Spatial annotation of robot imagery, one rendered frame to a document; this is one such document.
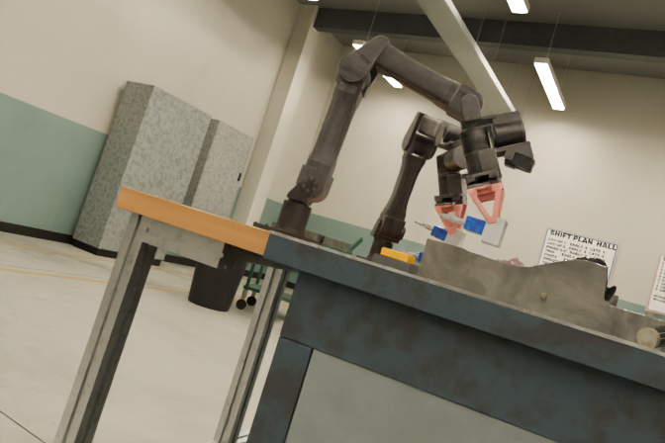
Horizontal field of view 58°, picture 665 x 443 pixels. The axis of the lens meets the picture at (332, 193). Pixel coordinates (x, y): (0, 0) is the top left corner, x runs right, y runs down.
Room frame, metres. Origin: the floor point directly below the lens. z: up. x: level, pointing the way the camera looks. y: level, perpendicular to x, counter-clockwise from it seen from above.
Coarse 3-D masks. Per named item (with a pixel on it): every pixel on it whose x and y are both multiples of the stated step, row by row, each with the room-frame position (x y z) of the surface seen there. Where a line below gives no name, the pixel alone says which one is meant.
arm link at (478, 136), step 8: (472, 128) 1.22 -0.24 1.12; (480, 128) 1.22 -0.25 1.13; (488, 128) 1.23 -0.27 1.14; (464, 136) 1.23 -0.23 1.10; (472, 136) 1.21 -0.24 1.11; (480, 136) 1.21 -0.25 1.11; (488, 136) 1.23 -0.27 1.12; (464, 144) 1.23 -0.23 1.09; (472, 144) 1.21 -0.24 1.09; (480, 144) 1.21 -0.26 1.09; (488, 144) 1.22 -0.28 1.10; (496, 144) 1.22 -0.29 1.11; (464, 152) 1.23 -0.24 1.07
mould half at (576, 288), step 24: (432, 240) 1.35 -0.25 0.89; (432, 264) 1.35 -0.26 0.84; (456, 264) 1.33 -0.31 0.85; (480, 264) 1.31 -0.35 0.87; (504, 264) 1.29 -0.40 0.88; (552, 264) 1.26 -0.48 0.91; (576, 264) 1.24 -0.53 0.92; (480, 288) 1.30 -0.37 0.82; (504, 288) 1.29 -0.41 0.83; (528, 288) 1.27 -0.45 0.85; (552, 288) 1.25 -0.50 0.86; (576, 288) 1.24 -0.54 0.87; (600, 288) 1.22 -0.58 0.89; (552, 312) 1.25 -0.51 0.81; (576, 312) 1.23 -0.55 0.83; (600, 312) 1.21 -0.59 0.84; (624, 312) 1.20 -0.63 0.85; (624, 336) 1.19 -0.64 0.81
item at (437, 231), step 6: (420, 222) 1.55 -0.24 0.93; (432, 228) 1.52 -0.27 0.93; (438, 228) 1.51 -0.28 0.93; (444, 228) 1.53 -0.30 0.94; (456, 228) 1.51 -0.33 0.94; (432, 234) 1.52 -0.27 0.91; (438, 234) 1.51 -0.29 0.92; (444, 234) 1.51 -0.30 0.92; (456, 234) 1.49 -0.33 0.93; (462, 234) 1.49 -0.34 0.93; (444, 240) 1.51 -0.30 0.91; (450, 240) 1.50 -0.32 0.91; (456, 240) 1.49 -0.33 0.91; (462, 240) 1.52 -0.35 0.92
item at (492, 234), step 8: (440, 216) 1.24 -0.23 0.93; (448, 216) 1.24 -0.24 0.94; (464, 224) 1.21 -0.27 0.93; (472, 224) 1.20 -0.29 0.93; (480, 224) 1.20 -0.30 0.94; (488, 224) 1.19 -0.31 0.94; (496, 224) 1.18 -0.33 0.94; (504, 224) 1.18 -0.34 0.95; (472, 232) 1.24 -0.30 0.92; (480, 232) 1.19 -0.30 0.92; (488, 232) 1.19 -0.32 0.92; (496, 232) 1.18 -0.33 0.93; (504, 232) 1.21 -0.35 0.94; (488, 240) 1.18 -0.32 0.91; (496, 240) 1.18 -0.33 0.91
